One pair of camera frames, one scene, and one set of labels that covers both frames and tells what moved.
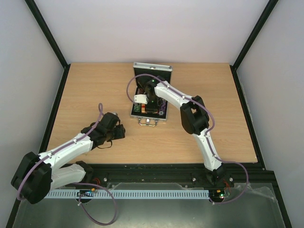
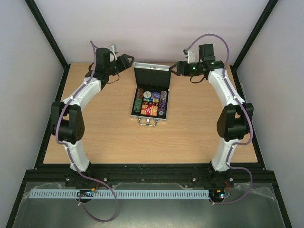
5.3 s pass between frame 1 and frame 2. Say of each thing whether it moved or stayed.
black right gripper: moved
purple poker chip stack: stayed
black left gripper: moved
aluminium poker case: stayed
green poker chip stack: stayed
